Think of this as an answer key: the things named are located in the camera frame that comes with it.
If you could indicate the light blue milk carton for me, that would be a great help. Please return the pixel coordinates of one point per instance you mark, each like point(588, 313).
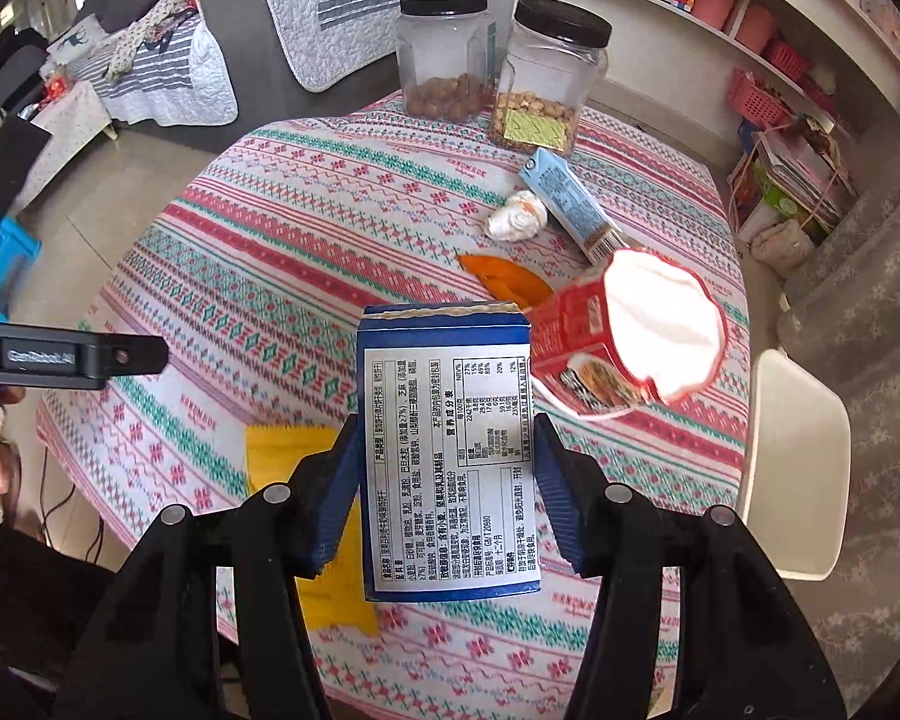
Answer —
point(550, 178)

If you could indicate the pink basket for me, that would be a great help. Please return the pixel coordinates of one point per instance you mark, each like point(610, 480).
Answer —
point(755, 103)

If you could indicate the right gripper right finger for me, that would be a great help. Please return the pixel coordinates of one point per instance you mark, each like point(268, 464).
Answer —
point(745, 649)

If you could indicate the white chair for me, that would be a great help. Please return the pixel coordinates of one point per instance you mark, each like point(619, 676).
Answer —
point(794, 491)

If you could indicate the striped quilted sofa cover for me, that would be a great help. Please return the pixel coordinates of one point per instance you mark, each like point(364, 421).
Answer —
point(345, 7)

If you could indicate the patterned tablecloth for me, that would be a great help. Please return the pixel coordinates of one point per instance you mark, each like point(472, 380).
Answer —
point(256, 276)

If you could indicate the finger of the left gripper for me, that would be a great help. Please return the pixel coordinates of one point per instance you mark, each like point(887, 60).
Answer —
point(44, 357)

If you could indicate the grey floral curtain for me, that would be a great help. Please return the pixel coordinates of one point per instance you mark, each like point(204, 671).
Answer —
point(842, 324)

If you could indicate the jar with peanuts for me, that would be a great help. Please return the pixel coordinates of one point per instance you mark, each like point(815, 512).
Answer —
point(555, 54)

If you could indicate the small table with dotted cloth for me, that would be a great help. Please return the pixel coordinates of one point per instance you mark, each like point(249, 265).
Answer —
point(74, 121)

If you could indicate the jar with brown nuts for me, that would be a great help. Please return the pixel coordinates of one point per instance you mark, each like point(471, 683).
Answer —
point(445, 52)

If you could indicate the white bookshelf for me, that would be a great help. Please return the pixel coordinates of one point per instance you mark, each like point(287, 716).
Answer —
point(670, 64)

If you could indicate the red instant noodle cup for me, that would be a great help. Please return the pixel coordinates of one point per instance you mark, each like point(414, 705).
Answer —
point(636, 331)

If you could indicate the blue snack box with label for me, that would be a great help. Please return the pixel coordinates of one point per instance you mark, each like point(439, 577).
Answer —
point(448, 495)

